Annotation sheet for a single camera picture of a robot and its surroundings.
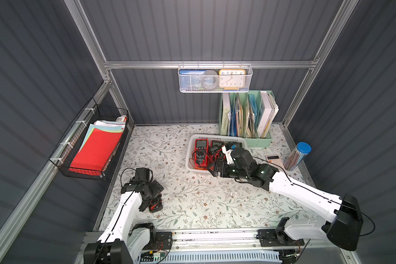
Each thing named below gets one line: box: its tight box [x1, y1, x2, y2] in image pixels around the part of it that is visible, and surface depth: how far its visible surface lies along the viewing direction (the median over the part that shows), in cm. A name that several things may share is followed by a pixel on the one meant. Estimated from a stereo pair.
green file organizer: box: [218, 90, 279, 148], surface depth 103 cm
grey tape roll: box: [201, 69, 219, 90], surface depth 89 cm
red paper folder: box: [68, 128, 123, 176], surface depth 70 cm
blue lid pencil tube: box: [281, 141, 312, 172], surface depth 86 cm
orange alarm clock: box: [218, 68, 246, 91], surface depth 90 cm
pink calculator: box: [265, 154, 285, 169], surface depth 101 cm
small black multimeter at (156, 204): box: [148, 193, 164, 213], surface depth 82 cm
